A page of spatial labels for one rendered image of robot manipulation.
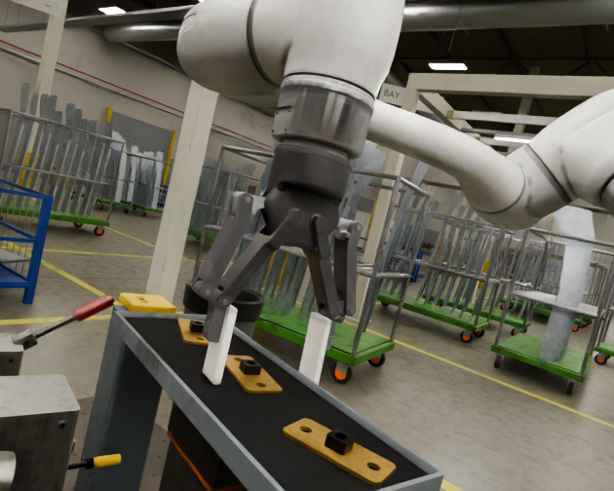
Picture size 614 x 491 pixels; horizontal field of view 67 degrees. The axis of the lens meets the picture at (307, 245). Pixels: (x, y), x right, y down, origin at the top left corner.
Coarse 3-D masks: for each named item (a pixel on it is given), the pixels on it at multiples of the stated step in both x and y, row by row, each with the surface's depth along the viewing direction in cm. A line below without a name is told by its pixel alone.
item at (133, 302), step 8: (120, 296) 64; (128, 296) 63; (136, 296) 64; (144, 296) 65; (152, 296) 66; (160, 296) 67; (128, 304) 61; (136, 304) 61; (144, 304) 61; (152, 304) 62; (160, 304) 63; (168, 304) 64; (152, 312) 62; (160, 312) 62; (168, 312) 63
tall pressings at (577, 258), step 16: (560, 208) 567; (576, 208) 558; (560, 224) 564; (576, 224) 555; (592, 224) 611; (576, 256) 549; (576, 272) 547; (560, 288) 553; (576, 288) 544; (560, 304) 550; (576, 304) 568; (560, 320) 547; (544, 336) 567; (560, 336) 545; (544, 352) 551; (560, 352) 568
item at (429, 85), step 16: (416, 80) 628; (432, 80) 615; (448, 80) 602; (464, 80) 590; (480, 80) 578; (496, 80) 567; (512, 80) 556; (528, 80) 546; (544, 80) 536; (560, 80) 526; (576, 80) 517; (592, 80) 508; (608, 80) 499; (432, 96) 673; (528, 96) 555; (544, 96) 543; (560, 96) 530; (576, 96) 519; (592, 96) 508; (464, 128) 787
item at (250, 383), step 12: (228, 360) 47; (240, 360) 49; (252, 360) 46; (240, 372) 45; (252, 372) 45; (264, 372) 47; (240, 384) 43; (252, 384) 43; (264, 384) 44; (276, 384) 44
